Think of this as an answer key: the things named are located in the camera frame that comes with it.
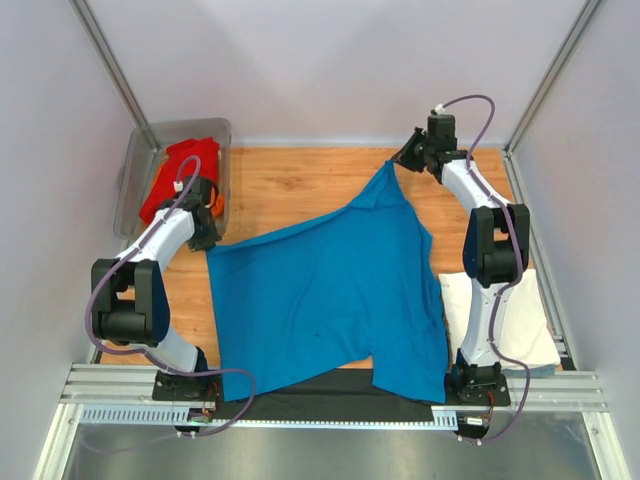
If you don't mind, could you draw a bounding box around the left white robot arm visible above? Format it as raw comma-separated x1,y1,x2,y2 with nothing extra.
85,174,220,401

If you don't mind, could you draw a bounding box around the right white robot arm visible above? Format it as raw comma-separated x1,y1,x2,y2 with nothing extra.
392,109,530,407

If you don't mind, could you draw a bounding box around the orange t shirt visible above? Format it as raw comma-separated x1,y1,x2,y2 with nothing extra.
152,164,226,218

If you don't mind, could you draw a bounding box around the red t shirt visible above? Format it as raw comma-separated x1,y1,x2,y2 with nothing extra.
139,137,220,224

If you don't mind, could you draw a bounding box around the clear plastic bin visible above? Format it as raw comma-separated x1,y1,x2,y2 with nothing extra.
113,117,232,241

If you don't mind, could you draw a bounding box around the folded white t shirt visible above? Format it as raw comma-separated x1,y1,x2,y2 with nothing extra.
439,268,560,366

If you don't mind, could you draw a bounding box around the folded light blue t shirt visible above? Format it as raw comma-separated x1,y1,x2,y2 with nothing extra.
502,364,559,378

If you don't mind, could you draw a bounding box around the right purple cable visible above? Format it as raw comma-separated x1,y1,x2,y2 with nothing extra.
434,93,531,447

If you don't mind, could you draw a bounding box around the purple cable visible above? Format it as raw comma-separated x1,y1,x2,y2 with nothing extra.
83,155,258,441
434,93,531,447

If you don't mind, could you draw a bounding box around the right aluminium frame post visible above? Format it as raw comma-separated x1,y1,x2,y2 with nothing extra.
503,0,609,156

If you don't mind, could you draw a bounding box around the aluminium frame post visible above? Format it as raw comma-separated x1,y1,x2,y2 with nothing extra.
69,0,149,129
503,0,609,156

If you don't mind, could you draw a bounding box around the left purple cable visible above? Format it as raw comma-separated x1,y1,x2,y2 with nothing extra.
83,155,258,441

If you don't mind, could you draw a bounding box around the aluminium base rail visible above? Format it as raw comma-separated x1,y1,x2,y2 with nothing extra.
60,362,166,405

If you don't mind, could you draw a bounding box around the slotted grey cable duct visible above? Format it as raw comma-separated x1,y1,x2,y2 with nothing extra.
79,405,213,426

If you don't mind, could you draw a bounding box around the left aluminium frame post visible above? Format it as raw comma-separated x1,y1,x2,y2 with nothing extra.
69,0,149,129

